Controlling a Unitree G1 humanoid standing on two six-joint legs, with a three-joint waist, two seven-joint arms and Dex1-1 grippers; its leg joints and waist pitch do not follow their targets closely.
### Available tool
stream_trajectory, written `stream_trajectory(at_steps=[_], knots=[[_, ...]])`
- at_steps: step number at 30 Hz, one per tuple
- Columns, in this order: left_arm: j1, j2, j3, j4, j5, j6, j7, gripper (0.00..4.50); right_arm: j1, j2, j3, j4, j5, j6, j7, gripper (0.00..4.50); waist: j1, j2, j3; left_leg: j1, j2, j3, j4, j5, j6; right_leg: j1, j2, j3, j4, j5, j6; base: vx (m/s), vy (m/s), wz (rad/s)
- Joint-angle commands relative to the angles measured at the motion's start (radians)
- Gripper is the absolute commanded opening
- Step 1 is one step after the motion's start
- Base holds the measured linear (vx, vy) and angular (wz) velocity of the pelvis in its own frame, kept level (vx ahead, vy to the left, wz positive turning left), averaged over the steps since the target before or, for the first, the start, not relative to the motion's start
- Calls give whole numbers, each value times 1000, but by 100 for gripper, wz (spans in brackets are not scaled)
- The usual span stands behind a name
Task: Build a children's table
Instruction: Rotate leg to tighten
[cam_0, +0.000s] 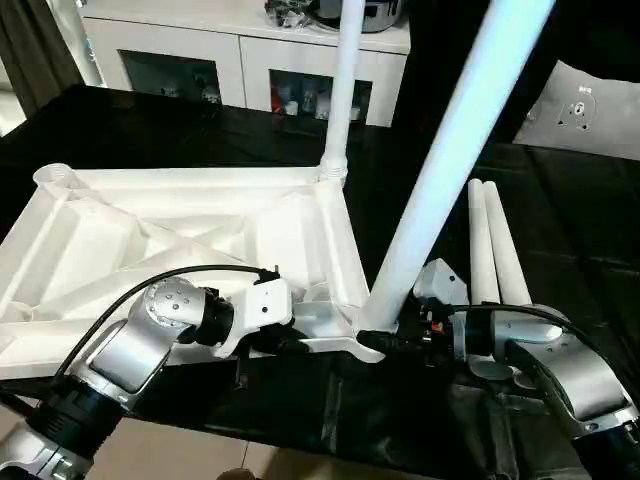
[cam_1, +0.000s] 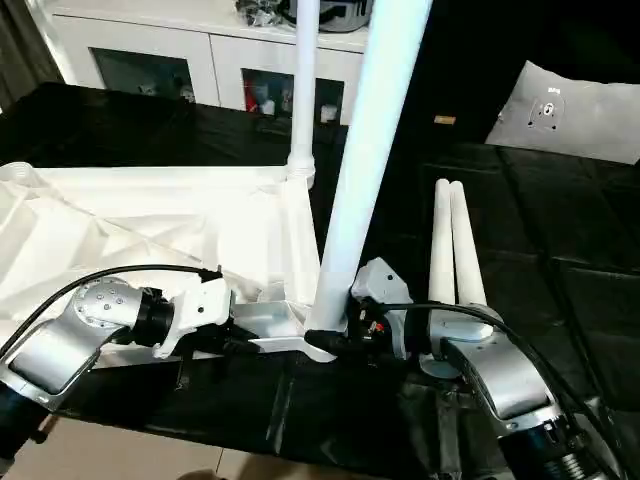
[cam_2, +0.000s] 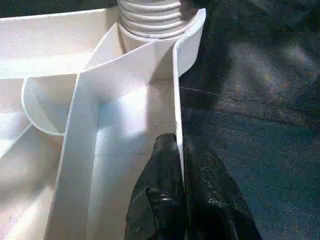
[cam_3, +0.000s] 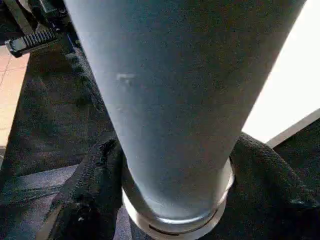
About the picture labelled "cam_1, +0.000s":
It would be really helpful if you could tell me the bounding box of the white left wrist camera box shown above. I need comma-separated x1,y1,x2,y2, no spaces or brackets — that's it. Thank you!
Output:
149,273,238,361

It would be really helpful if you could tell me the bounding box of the dark bag on cabinet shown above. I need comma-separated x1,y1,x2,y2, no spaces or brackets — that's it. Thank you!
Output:
282,0,373,34

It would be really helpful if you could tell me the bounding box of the white plastic table top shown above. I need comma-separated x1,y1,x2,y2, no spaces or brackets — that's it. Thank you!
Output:
0,160,347,363

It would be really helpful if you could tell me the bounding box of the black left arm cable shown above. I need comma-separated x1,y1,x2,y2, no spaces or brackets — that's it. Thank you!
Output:
0,263,225,363

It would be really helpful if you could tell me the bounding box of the white plastic table leg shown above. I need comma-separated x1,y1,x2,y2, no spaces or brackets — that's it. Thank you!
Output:
302,0,434,343
286,0,322,189
449,181,492,313
417,177,462,381

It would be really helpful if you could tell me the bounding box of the white glass-door cabinet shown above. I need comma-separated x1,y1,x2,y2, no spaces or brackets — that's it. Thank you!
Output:
48,0,367,128

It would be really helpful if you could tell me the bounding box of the grey curtain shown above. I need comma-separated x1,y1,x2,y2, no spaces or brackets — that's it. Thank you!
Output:
0,0,63,109

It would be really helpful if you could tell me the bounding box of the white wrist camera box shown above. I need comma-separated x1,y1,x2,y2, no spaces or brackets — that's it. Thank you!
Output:
149,273,238,361
349,257,403,333

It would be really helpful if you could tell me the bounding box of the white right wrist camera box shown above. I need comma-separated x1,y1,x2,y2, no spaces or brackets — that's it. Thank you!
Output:
349,257,403,333

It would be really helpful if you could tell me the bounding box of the small clutter pile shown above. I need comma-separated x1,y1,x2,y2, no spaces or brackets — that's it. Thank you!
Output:
236,0,287,29

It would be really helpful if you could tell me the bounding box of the black work mat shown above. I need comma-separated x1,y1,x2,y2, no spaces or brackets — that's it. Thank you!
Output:
0,82,640,480

